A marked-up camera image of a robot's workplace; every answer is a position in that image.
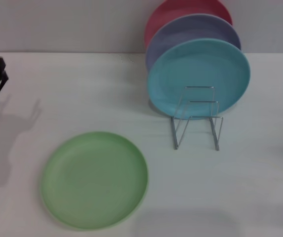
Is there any green round plate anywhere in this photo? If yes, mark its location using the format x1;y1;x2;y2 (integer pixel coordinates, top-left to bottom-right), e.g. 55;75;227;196
41;131;149;232

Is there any red round plate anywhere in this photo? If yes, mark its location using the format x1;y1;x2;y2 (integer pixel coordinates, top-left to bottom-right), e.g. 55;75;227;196
144;0;233;49

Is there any purple round plate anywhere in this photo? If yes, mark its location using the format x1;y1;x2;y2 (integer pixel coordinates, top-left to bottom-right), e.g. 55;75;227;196
145;14;242;72

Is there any cyan round plate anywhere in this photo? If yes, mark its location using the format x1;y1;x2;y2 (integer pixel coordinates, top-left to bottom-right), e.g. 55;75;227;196
147;38;251;121

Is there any silver wire plate rack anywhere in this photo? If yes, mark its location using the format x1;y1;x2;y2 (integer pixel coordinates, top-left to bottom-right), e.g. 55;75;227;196
171;85;224;151

